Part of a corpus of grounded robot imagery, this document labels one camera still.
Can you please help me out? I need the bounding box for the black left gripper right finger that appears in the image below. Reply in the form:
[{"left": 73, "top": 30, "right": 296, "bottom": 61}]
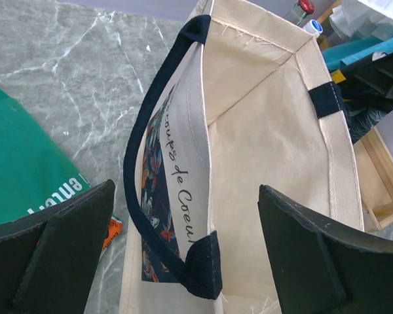
[{"left": 258, "top": 185, "right": 393, "bottom": 313}]

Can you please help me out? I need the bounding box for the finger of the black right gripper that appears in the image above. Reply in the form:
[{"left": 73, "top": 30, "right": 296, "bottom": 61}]
[{"left": 339, "top": 51, "right": 393, "bottom": 101}]

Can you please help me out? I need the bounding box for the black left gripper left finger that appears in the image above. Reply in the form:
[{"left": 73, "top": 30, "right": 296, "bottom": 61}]
[{"left": 0, "top": 180, "right": 115, "bottom": 313}]

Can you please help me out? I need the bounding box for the clear water bottle blue cap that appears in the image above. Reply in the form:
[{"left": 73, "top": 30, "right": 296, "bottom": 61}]
[{"left": 303, "top": 19, "right": 323, "bottom": 38}]

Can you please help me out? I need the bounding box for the dark cola glass bottle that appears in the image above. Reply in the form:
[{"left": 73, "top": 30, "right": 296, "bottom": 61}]
[{"left": 284, "top": 0, "right": 315, "bottom": 26}]

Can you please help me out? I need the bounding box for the beige canvas tote bag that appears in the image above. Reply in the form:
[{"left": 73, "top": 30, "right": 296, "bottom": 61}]
[{"left": 120, "top": 1, "right": 364, "bottom": 313}]

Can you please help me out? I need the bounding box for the turquoise hanging shirt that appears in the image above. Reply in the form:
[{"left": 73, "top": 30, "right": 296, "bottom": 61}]
[{"left": 322, "top": 36, "right": 393, "bottom": 72}]

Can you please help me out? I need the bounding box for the white hanging shirt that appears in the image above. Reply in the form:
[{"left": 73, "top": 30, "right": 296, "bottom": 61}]
[{"left": 329, "top": 0, "right": 393, "bottom": 41}]

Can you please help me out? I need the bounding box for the green folded t-shirt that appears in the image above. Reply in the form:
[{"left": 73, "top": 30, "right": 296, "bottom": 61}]
[{"left": 0, "top": 89, "right": 93, "bottom": 225}]

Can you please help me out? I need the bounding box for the wooden clothes rack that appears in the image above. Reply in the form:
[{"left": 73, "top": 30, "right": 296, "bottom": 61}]
[{"left": 318, "top": 1, "right": 393, "bottom": 231}]

